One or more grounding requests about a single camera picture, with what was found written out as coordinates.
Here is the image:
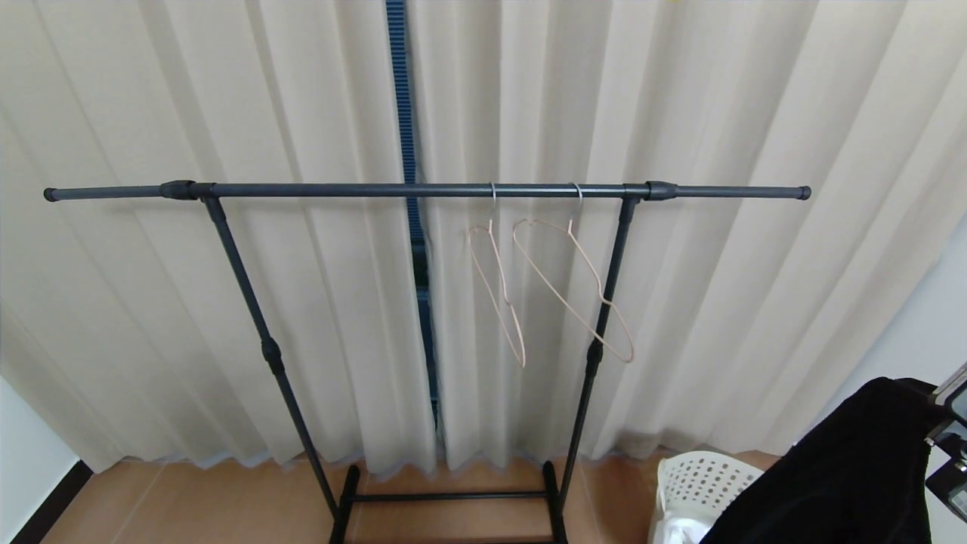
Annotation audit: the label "black shorts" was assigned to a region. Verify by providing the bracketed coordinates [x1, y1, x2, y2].
[699, 376, 945, 544]

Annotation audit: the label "pink clothes hanger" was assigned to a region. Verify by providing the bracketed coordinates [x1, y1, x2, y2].
[468, 181, 527, 369]
[512, 181, 635, 364]

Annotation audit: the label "black clothes rack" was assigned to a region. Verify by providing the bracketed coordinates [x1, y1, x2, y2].
[43, 180, 812, 544]

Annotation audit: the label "white laundry basket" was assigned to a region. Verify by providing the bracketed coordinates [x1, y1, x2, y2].
[656, 451, 765, 544]

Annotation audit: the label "beige curtain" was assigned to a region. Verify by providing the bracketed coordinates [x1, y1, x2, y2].
[0, 0, 439, 474]
[406, 0, 967, 471]

